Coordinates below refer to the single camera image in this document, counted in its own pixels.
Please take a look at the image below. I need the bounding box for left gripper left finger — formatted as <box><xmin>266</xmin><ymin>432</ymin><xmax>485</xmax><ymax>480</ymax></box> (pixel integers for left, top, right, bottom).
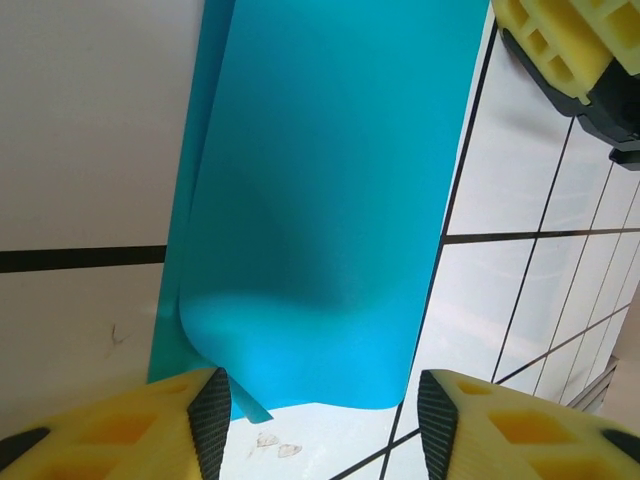
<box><xmin>0</xmin><ymin>367</ymin><xmax>232</xmax><ymax>480</ymax></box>

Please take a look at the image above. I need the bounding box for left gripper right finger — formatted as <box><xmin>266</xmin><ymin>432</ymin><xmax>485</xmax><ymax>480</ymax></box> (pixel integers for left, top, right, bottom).
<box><xmin>417</xmin><ymin>369</ymin><xmax>640</xmax><ymax>480</ymax></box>

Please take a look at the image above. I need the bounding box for blue paper sheet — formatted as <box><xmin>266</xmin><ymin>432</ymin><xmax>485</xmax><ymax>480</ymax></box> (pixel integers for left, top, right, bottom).
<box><xmin>147</xmin><ymin>0</ymin><xmax>491</xmax><ymax>425</ymax></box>

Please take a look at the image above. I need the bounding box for aluminium side rail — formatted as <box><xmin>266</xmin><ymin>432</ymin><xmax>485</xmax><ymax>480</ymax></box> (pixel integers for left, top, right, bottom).
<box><xmin>567</xmin><ymin>355</ymin><xmax>640</xmax><ymax>419</ymax></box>

